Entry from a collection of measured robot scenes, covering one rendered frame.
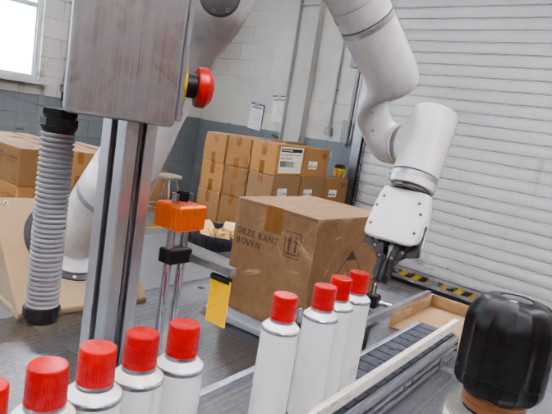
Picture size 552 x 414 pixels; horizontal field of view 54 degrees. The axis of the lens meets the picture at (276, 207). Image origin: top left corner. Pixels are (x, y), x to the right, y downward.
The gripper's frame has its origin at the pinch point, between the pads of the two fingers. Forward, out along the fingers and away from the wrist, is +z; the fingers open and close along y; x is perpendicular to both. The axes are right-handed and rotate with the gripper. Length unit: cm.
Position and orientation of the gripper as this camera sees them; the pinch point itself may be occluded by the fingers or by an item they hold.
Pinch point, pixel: (382, 271)
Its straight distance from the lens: 99.2
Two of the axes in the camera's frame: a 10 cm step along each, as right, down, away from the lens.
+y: 8.0, 2.2, -5.5
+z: -3.4, 9.3, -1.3
